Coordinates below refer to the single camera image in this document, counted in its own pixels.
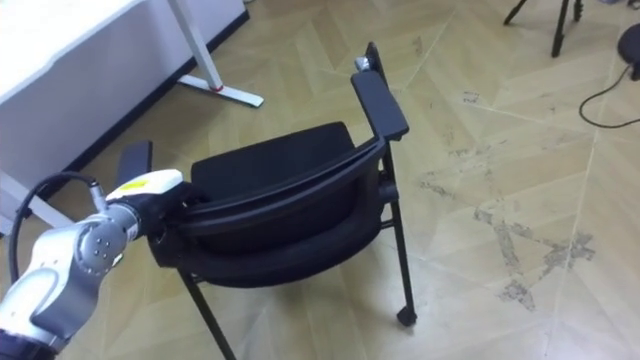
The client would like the white desk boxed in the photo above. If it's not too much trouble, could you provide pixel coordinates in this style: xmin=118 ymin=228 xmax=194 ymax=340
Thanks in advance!
xmin=0 ymin=0 xmax=265 ymax=237

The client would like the black office chair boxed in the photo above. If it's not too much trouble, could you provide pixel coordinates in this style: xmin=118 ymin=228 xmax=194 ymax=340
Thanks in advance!
xmin=115 ymin=41 xmax=419 ymax=360

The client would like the black floor cable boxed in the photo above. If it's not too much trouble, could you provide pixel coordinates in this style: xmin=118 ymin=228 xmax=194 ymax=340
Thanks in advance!
xmin=578 ymin=63 xmax=640 ymax=130

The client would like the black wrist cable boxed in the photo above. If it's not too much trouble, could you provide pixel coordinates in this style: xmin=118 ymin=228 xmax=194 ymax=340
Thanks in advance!
xmin=8 ymin=171 xmax=109 ymax=284

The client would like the black tripod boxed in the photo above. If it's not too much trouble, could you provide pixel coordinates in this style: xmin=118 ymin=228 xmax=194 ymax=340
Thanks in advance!
xmin=502 ymin=0 xmax=585 ymax=59

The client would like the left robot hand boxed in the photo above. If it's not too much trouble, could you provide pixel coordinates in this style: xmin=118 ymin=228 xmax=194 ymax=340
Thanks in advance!
xmin=105 ymin=168 xmax=211 ymax=240

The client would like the black round device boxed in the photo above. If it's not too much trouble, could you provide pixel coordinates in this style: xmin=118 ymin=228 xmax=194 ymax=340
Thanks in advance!
xmin=616 ymin=22 xmax=640 ymax=82

